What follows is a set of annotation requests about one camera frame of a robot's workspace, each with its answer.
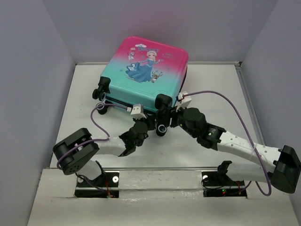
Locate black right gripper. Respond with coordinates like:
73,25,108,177
158,102,198,138

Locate pink teal kids suitcase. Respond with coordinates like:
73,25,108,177
92,35,189,137

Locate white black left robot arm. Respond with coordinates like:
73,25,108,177
53,115,155,186

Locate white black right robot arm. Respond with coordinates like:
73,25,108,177
170,107,301,194

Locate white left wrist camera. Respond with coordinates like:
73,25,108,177
130,104,147,119

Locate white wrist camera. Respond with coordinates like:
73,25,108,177
130,104,147,119
176,91,192,112

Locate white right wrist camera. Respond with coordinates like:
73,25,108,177
176,91,192,112

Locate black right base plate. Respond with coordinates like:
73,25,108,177
201,171,247,198

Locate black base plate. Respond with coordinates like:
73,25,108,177
201,171,247,198
74,171,119,199

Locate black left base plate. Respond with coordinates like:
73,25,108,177
74,171,119,199

